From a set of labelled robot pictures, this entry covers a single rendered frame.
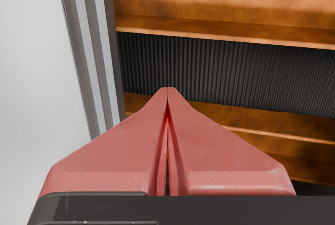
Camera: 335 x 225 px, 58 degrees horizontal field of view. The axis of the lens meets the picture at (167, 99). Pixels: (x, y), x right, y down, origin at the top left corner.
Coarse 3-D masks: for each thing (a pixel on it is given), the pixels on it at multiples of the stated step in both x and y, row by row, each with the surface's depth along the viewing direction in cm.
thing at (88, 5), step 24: (72, 0) 21; (96, 0) 23; (72, 24) 21; (96, 24) 23; (96, 48) 24; (96, 72) 24; (120, 72) 28; (96, 96) 26; (120, 96) 28; (96, 120) 27; (120, 120) 29
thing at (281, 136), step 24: (144, 96) 46; (216, 120) 41; (240, 120) 41; (264, 120) 41; (288, 120) 41; (312, 120) 41; (264, 144) 46; (288, 144) 44; (312, 144) 43; (288, 168) 43; (312, 168) 43
